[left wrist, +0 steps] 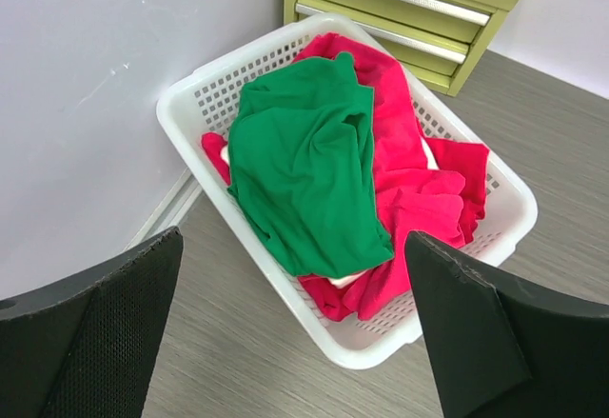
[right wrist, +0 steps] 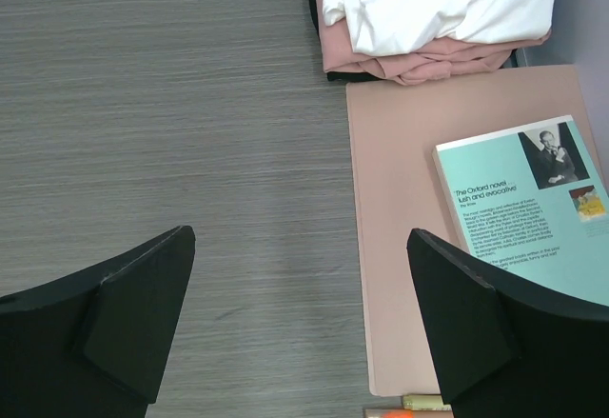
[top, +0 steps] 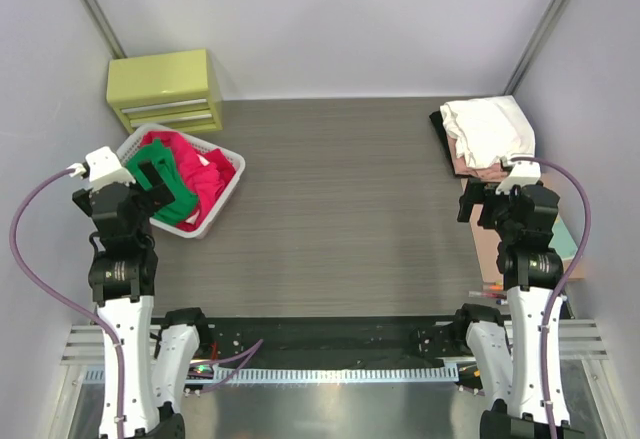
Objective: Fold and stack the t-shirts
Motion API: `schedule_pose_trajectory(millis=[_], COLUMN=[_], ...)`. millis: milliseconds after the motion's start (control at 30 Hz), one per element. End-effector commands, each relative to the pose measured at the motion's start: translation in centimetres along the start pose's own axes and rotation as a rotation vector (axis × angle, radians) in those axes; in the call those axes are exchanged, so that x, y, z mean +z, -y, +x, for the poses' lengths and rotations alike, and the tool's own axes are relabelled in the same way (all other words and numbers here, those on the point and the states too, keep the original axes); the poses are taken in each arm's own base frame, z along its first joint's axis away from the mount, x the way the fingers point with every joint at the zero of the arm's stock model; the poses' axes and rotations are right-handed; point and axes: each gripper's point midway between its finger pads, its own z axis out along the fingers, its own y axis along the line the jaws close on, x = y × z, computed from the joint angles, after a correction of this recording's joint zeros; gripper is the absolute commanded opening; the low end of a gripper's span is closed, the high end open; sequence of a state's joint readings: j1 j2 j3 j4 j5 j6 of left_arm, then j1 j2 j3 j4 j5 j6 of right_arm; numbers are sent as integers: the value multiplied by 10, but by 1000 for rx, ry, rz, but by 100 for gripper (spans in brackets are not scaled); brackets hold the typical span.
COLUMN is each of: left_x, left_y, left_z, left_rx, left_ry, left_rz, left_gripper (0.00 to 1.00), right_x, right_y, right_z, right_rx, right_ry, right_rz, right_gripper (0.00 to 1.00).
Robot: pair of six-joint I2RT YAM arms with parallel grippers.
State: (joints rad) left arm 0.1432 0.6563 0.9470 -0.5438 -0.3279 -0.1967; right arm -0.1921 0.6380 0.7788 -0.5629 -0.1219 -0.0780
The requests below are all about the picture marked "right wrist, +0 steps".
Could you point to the pink desk mat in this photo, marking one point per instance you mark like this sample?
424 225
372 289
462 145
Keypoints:
393 130

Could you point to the teal paperback book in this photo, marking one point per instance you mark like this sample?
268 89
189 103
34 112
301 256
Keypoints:
530 200

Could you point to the white folded t shirt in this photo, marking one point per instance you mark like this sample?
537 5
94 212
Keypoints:
392 27

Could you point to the yellow highlighter pen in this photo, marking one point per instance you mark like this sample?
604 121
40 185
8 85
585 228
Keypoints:
425 402

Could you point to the black folded t shirt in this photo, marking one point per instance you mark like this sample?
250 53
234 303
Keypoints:
336 75

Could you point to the orange highlighter pen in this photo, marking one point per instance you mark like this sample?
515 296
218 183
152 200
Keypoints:
405 413

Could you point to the pink folded t shirt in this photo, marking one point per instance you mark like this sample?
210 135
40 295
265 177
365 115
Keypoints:
440 59

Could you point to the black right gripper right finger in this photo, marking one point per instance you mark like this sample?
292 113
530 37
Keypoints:
504 346

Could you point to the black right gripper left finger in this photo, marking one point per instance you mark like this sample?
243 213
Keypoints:
95 343

